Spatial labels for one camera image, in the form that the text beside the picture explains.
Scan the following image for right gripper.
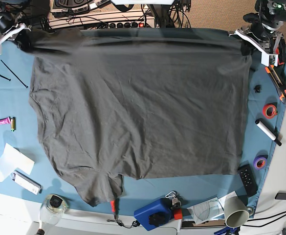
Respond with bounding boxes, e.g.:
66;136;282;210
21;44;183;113
0;9;31;51

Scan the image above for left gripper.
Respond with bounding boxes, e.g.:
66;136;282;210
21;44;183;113
241;12;284;56

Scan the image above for dark grey T-shirt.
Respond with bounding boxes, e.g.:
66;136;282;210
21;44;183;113
28;29;252;207

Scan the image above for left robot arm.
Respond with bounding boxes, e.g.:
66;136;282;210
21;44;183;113
243;0;286;53

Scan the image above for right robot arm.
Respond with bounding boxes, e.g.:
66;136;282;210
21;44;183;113
0;0;31;55

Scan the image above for small black clip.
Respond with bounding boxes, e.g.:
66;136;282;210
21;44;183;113
253;85;262;94

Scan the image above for orange utility knife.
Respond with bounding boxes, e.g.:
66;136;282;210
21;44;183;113
265;65;286;104

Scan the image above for red tape roll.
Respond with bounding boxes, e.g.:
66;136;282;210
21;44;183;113
263;104;278;119

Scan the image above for white marker pen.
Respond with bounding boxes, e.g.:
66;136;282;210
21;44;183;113
255;119;282;146

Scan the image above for green yellow battery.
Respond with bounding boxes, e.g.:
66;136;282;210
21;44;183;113
11;117;16;132

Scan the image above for pink glue tube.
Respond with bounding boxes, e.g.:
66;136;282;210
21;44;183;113
0;117;11;125

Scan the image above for power strip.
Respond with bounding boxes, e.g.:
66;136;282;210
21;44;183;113
106;21;148;28

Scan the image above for purple tape roll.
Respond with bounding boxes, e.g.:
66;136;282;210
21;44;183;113
253;155;268;170

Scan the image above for white paper roll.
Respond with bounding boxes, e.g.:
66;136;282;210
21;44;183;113
0;143;35;182

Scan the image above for blue table cloth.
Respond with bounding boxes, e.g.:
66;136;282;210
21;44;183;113
0;42;286;215

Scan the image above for black remote control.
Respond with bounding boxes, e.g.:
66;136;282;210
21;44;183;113
238;164;258;197

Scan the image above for white black box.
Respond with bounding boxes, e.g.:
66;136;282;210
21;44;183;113
11;171;42;195

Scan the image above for silver carabiner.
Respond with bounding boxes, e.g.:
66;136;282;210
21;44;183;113
165;191;177;200

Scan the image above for grey green cup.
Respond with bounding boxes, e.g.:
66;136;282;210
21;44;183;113
224;197;249;228

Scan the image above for paper with drawing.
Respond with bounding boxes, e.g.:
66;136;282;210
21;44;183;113
187;191;237;225

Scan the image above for small padlock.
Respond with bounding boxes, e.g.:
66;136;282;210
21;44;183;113
172;197;181;210

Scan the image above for clear glass jar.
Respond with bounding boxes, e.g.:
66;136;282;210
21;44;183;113
39;194;68;228

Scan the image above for red small block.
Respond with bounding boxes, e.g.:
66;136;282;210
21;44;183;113
173;208;183;220

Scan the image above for blue plastic box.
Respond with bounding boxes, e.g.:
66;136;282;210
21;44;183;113
133;198;174;231

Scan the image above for red handled screwdriver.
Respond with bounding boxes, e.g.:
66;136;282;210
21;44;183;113
110;199;118;220

